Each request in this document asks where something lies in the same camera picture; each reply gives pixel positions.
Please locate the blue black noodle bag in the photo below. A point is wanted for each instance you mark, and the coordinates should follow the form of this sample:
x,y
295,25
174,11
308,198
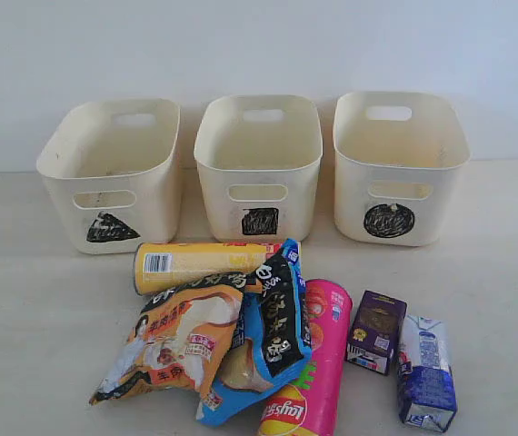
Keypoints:
x,y
271,343

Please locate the yellow Lays chips can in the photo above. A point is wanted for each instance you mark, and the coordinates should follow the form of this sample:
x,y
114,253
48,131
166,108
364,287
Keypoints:
x,y
159,266

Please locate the pink Lays chips can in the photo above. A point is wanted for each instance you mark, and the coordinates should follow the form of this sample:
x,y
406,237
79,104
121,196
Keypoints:
x,y
308,405

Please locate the orange white noodle bag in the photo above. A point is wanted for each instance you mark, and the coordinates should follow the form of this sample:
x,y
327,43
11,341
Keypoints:
x,y
180,339

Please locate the cream bin with triangle mark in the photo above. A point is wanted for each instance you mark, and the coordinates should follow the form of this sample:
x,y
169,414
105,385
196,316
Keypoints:
x,y
112,172

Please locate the cream bin with square mark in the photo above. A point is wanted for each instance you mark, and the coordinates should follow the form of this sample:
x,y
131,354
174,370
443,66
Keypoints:
x,y
258,160

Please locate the purple drink carton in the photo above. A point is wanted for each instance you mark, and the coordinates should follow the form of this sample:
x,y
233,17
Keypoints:
x,y
375,331

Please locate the blue white milk carton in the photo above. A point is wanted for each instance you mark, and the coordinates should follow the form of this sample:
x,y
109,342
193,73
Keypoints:
x,y
425,388

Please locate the cream bin with circle mark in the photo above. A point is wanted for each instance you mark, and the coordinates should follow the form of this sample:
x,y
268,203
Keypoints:
x,y
398,158

